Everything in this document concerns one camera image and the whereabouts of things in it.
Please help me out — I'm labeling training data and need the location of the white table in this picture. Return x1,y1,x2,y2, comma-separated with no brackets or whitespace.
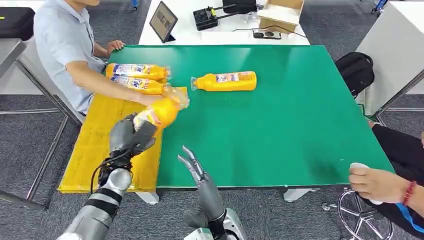
138,0,312,47
355,0,424,121

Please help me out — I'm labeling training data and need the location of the blue lanyard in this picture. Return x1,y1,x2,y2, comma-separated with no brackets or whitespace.
394,202,424,235

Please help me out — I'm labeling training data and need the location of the left robot hand grey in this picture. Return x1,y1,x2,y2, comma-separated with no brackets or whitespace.
108,112,159,158

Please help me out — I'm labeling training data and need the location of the orange drink bottle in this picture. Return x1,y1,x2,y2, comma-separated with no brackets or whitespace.
109,75,171,96
105,62,172,82
190,70,258,93
133,87,191,131

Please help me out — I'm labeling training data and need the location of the metal chair base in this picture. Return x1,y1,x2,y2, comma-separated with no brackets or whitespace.
321,187,395,240

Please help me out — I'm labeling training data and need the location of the black phone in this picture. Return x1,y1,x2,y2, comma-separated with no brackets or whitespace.
252,29,283,41

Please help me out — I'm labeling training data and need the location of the white table foot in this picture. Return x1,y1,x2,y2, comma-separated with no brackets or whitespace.
134,191,161,206
282,187,321,203

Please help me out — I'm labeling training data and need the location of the yellow plastic sheet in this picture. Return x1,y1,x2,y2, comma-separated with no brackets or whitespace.
57,86,189,195

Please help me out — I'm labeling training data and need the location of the person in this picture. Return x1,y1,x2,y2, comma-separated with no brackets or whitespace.
348,122,424,240
33,0,166,117

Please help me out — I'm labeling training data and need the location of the black tablet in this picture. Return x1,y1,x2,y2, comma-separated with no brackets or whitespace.
148,0,179,45

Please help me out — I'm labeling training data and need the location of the black backpack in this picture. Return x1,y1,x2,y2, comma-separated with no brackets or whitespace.
334,51,376,100

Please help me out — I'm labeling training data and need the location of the cardboard box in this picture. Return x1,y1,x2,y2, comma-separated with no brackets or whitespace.
257,0,306,35

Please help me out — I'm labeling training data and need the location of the clear plastic wrapper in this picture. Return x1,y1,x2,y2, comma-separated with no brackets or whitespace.
240,11,260,24

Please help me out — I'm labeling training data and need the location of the green table mat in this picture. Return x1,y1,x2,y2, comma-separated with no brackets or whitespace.
107,44,396,190

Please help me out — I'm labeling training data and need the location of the white handheld object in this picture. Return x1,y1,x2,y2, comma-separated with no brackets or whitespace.
349,161,385,206

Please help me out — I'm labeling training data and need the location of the red bead bracelet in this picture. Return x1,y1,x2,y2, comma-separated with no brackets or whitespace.
402,180,418,208

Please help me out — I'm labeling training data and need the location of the black device with antennas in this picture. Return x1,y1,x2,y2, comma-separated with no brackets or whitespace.
192,3,238,32

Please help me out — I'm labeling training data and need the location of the black bag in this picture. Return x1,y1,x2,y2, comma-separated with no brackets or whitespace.
0,6,36,42

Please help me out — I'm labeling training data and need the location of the grey metal frame table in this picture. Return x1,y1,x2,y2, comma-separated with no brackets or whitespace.
0,37,84,212

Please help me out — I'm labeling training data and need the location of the black case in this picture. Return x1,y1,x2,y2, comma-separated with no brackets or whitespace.
221,0,259,15

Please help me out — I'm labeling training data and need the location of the right robot hand grey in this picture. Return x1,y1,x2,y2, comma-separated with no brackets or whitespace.
176,145,230,230

